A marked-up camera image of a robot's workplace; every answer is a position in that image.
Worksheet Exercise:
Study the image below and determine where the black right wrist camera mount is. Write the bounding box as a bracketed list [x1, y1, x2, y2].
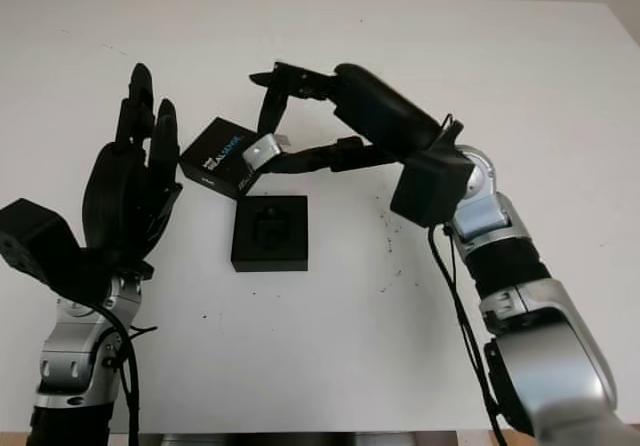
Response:
[389, 145, 474, 228]

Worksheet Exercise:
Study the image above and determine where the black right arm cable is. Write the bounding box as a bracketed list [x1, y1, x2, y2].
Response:
[427, 223, 506, 446]

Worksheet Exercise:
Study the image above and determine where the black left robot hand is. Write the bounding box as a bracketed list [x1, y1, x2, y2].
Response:
[81, 63, 184, 278]

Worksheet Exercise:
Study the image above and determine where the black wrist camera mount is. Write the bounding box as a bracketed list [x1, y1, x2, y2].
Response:
[0, 198, 101, 302]
[389, 145, 474, 228]

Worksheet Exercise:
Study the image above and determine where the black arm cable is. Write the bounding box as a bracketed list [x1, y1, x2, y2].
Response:
[94, 305, 159, 446]
[427, 223, 506, 446]

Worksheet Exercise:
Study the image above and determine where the black printed box lid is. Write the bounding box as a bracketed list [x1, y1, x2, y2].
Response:
[179, 117, 264, 198]

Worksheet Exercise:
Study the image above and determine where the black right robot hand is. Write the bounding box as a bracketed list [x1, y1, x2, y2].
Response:
[248, 60, 451, 177]

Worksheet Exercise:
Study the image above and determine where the small silver depth camera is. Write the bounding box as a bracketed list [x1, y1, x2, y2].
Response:
[242, 134, 292, 171]

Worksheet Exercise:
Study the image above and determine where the black camera box base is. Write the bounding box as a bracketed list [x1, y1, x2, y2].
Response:
[231, 194, 310, 273]

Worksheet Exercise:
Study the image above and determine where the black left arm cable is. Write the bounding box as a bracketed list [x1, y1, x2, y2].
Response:
[94, 305, 159, 446]

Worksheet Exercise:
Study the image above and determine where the dark grey robot torso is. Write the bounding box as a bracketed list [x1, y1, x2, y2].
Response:
[159, 431, 459, 446]

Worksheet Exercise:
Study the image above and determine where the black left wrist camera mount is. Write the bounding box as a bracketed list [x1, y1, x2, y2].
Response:
[0, 198, 101, 302]

